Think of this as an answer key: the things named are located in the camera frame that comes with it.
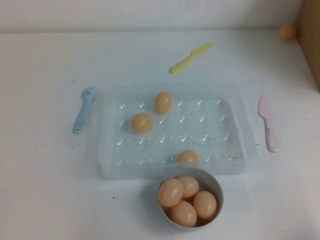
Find beige egg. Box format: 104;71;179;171
176;149;200;169
154;91;174;115
157;178;185;208
193;190;218;221
170;200;198;228
279;24;298;40
174;175;200;199
131;112;154;133

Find clear plastic egg box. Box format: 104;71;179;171
96;81;258;180

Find brown cardboard box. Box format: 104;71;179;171
296;0;320;93

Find yellow plastic knife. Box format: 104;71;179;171
170;42;213;75

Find blue plastic fork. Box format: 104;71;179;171
72;86;97;135

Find round grey bowl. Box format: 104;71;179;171
157;167;224;228

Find pink plastic knife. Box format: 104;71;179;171
258;94;280;153

